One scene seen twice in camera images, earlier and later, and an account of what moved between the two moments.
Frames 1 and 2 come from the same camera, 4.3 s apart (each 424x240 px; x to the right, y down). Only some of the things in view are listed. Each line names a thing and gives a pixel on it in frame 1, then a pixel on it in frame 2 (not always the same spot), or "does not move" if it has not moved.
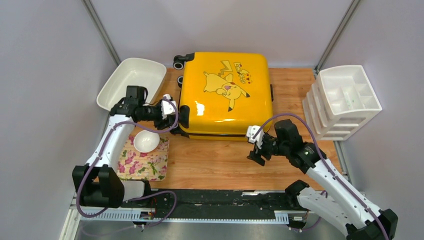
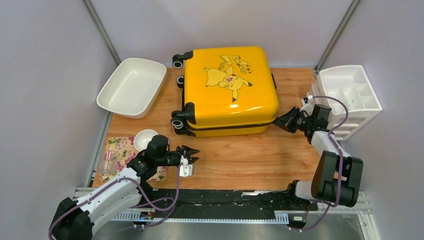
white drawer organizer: x=340 y=101 does not move
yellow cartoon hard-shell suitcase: x=222 y=95 does not move
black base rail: x=255 y=204 does not move
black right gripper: x=254 y=155 → x=285 y=121
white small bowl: x=146 y=141 does not move
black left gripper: x=161 y=125 → x=187 y=151
